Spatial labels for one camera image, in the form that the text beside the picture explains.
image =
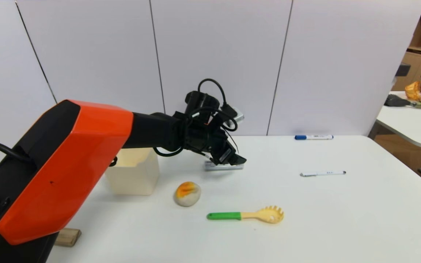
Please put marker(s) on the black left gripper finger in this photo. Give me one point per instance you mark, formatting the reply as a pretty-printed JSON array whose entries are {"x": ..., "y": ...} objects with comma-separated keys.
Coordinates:
[
  {"x": 223, "y": 153},
  {"x": 240, "y": 159}
]

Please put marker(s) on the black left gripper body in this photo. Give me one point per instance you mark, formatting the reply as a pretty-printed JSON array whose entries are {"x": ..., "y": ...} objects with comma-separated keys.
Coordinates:
[{"x": 225, "y": 156}]

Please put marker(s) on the grey pencil case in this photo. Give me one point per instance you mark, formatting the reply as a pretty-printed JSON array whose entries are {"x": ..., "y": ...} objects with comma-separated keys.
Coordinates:
[{"x": 228, "y": 167}]

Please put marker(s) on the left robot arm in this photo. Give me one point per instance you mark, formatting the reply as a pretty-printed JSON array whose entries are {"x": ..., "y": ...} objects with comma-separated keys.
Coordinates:
[{"x": 68, "y": 160}]

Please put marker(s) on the cream plastic box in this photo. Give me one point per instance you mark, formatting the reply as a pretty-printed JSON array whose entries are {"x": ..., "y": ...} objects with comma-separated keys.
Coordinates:
[{"x": 133, "y": 175}]

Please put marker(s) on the orange white round bun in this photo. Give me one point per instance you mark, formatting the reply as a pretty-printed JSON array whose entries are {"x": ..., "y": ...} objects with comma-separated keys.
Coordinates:
[{"x": 187, "y": 193}]

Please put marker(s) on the blue capped white marker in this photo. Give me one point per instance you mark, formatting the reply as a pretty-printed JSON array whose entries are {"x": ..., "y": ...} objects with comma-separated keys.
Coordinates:
[{"x": 313, "y": 137}]

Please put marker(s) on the white pen black tip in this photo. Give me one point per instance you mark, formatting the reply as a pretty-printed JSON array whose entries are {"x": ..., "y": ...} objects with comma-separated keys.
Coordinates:
[{"x": 322, "y": 173}]

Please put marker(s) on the dark brush tool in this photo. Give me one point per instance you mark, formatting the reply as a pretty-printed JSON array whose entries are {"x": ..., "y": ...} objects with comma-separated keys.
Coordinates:
[{"x": 397, "y": 101}]

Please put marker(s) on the white side table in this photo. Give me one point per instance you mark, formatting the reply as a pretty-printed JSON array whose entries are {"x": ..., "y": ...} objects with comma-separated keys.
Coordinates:
[{"x": 408, "y": 126}]

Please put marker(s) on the small wooden block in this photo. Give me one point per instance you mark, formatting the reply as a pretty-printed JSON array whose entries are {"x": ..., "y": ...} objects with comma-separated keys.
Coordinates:
[{"x": 68, "y": 236}]

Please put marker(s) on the grey mounted device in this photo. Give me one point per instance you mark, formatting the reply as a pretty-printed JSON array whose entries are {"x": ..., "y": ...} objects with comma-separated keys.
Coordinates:
[{"x": 402, "y": 69}]

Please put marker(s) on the orange crumpled bag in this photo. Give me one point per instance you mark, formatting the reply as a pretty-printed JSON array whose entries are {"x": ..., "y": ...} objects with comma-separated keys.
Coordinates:
[{"x": 412, "y": 91}]

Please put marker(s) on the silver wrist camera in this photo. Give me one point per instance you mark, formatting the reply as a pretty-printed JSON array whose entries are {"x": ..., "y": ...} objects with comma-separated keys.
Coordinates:
[{"x": 236, "y": 115}]

